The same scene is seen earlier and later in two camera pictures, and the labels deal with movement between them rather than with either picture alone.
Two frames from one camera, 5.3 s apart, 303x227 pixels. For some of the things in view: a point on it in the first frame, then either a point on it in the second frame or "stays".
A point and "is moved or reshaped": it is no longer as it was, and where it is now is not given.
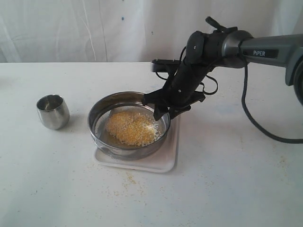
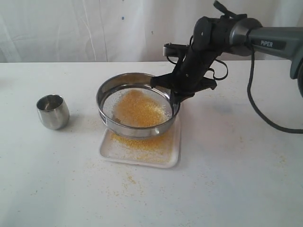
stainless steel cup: [53, 111] stays
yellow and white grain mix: [133, 128] -> [134, 108]
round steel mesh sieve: [121, 126] is moved or reshaped
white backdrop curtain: [85, 31] stays
